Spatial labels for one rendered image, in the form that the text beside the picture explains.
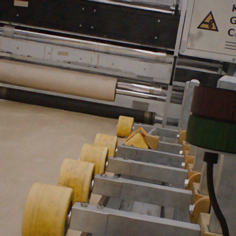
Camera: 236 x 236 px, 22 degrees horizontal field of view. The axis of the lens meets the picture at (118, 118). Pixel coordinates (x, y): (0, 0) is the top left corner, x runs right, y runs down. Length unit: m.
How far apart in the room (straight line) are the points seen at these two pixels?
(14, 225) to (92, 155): 0.41
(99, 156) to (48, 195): 0.49
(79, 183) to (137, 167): 0.29
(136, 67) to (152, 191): 2.04
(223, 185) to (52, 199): 0.22
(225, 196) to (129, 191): 0.33
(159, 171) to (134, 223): 0.50
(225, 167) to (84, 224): 0.20
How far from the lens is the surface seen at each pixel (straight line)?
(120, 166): 1.31
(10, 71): 3.16
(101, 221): 0.82
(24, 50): 3.15
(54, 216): 0.80
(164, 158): 1.56
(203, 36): 3.04
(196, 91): 0.51
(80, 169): 1.05
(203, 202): 0.99
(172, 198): 1.06
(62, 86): 3.11
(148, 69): 3.06
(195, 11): 3.05
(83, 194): 1.05
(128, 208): 2.43
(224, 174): 0.76
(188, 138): 0.51
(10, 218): 0.96
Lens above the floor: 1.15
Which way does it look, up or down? 4 degrees down
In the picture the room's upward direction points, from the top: 9 degrees clockwise
